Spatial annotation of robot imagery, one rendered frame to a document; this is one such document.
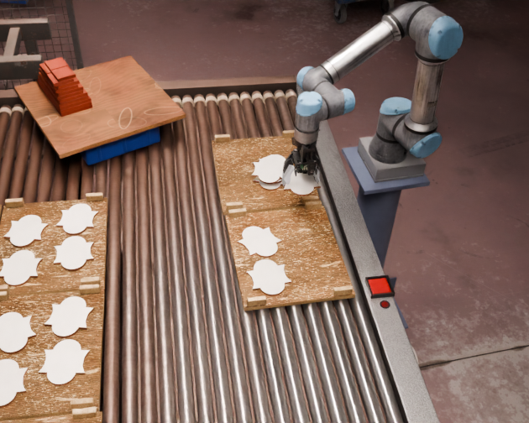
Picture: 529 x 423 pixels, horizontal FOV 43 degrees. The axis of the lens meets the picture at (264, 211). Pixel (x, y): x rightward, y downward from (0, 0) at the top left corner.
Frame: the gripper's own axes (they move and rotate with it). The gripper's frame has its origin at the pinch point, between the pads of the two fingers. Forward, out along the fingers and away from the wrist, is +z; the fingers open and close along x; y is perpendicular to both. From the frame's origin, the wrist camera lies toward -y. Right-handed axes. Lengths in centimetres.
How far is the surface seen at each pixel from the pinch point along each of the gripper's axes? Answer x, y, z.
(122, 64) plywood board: -59, -85, 2
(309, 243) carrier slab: 0.6, 17.8, 12.1
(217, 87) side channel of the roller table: -20, -78, 12
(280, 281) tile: -12.2, 33.4, 11.1
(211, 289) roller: -33.5, 32.0, 13.6
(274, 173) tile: -5.8, -15.6, 9.0
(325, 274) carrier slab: 2.8, 31.5, 12.0
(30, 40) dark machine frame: -102, -128, 13
